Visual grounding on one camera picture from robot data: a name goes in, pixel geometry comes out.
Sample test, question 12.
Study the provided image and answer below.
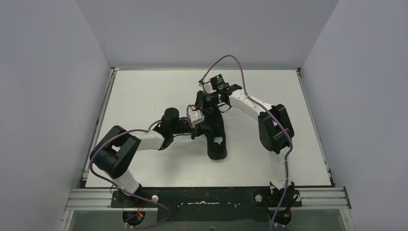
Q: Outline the black sneaker shoe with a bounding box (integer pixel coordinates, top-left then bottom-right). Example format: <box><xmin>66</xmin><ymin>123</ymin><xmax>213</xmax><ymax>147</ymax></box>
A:
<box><xmin>200</xmin><ymin>108</ymin><xmax>227</xmax><ymax>160</ymax></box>

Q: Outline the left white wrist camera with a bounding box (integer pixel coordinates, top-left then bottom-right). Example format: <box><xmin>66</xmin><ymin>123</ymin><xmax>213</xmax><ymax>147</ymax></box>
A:
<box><xmin>188</xmin><ymin>110</ymin><xmax>204</xmax><ymax>127</ymax></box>

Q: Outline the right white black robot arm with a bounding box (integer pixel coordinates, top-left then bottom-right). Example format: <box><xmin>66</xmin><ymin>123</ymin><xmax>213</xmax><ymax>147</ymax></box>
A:
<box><xmin>187</xmin><ymin>75</ymin><xmax>293</xmax><ymax>205</ymax></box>

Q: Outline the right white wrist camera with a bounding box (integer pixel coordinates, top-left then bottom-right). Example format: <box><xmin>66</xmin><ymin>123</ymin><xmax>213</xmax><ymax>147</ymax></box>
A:
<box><xmin>198</xmin><ymin>80</ymin><xmax>212</xmax><ymax>93</ymax></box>

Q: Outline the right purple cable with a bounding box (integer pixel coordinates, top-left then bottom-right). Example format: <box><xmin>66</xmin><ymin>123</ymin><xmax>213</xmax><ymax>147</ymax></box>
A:
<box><xmin>198</xmin><ymin>54</ymin><xmax>294</xmax><ymax>231</ymax></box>

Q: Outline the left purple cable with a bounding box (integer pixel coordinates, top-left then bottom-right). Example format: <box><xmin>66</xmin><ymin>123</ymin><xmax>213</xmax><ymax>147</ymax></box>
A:
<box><xmin>89</xmin><ymin>104</ymin><xmax>197</xmax><ymax>230</ymax></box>

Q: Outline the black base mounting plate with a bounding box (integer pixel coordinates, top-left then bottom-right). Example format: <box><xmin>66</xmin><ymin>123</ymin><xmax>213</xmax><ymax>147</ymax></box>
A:
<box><xmin>110</xmin><ymin>185</ymin><xmax>302</xmax><ymax>227</ymax></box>

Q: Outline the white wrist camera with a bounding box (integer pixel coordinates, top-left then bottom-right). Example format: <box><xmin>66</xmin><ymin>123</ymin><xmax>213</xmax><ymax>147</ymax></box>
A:
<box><xmin>188</xmin><ymin>110</ymin><xmax>204</xmax><ymax>127</ymax></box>
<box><xmin>198</xmin><ymin>80</ymin><xmax>212</xmax><ymax>93</ymax></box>

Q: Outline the purple cable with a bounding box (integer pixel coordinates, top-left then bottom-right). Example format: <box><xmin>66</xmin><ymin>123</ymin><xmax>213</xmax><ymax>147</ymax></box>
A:
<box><xmin>198</xmin><ymin>54</ymin><xmax>294</xmax><ymax>231</ymax></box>
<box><xmin>89</xmin><ymin>104</ymin><xmax>197</xmax><ymax>230</ymax></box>

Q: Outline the aluminium frame rail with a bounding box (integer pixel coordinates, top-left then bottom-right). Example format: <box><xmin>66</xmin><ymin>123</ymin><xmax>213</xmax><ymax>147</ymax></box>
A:
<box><xmin>59</xmin><ymin>187</ymin><xmax>356</xmax><ymax>231</ymax></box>

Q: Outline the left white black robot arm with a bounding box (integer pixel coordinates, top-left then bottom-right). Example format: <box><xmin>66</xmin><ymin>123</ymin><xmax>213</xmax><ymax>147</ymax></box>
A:
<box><xmin>89</xmin><ymin>105</ymin><xmax>205</xmax><ymax>205</ymax></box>

